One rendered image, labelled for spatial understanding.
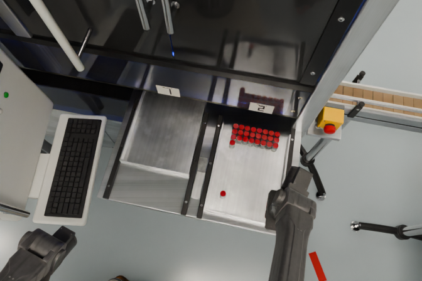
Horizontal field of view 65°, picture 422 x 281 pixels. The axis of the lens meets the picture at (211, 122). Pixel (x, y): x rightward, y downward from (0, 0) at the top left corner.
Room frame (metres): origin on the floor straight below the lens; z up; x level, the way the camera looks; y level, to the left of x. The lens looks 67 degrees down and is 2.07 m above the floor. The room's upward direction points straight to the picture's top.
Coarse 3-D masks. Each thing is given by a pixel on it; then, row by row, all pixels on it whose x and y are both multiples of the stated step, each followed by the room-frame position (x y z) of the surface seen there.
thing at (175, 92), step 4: (160, 88) 0.59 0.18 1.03; (164, 88) 0.58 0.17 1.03; (168, 88) 0.58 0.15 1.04; (172, 88) 0.58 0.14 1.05; (160, 92) 0.59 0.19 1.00; (164, 92) 0.58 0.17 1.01; (168, 92) 0.58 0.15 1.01; (172, 92) 0.58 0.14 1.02; (176, 92) 0.57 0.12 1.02; (176, 96) 0.57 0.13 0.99
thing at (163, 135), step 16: (144, 96) 0.63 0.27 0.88; (160, 96) 0.63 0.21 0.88; (144, 112) 0.56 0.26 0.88; (160, 112) 0.56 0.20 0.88; (176, 112) 0.56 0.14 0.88; (192, 112) 0.56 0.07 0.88; (144, 128) 0.49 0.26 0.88; (160, 128) 0.49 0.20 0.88; (176, 128) 0.49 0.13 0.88; (192, 128) 0.49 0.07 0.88; (128, 144) 0.43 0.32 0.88; (144, 144) 0.43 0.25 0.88; (160, 144) 0.43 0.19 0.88; (176, 144) 0.43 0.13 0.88; (192, 144) 0.42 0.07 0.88; (128, 160) 0.36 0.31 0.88; (144, 160) 0.36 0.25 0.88; (160, 160) 0.36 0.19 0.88; (176, 160) 0.36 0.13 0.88; (192, 160) 0.36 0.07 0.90
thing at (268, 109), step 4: (252, 104) 0.52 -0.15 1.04; (256, 104) 0.51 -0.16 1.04; (260, 104) 0.51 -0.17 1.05; (252, 108) 0.52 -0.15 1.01; (256, 108) 0.51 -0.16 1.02; (264, 108) 0.51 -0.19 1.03; (268, 108) 0.51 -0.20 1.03; (272, 108) 0.50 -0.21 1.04; (264, 112) 0.51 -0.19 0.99; (268, 112) 0.51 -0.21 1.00; (272, 112) 0.50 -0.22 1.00
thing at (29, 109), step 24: (0, 48) 0.64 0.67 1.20; (0, 72) 0.57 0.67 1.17; (0, 96) 0.50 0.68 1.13; (24, 96) 0.56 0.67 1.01; (0, 120) 0.43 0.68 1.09; (24, 120) 0.49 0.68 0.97; (48, 120) 0.55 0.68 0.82; (0, 144) 0.36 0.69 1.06; (24, 144) 0.41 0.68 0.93; (0, 168) 0.29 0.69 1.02; (24, 168) 0.33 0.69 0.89; (0, 192) 0.22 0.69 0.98; (24, 192) 0.25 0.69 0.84; (0, 216) 0.15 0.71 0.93
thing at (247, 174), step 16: (224, 128) 0.49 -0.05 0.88; (224, 144) 0.42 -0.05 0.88; (240, 144) 0.42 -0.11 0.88; (288, 144) 0.41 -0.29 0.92; (224, 160) 0.36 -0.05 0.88; (240, 160) 0.36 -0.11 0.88; (256, 160) 0.36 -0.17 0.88; (272, 160) 0.36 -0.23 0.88; (224, 176) 0.30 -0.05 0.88; (240, 176) 0.30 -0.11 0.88; (256, 176) 0.30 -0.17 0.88; (272, 176) 0.30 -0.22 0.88; (208, 192) 0.24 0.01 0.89; (240, 192) 0.24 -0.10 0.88; (256, 192) 0.24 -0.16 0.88; (208, 208) 0.19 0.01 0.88; (224, 208) 0.18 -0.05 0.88; (240, 208) 0.18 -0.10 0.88; (256, 208) 0.18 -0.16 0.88
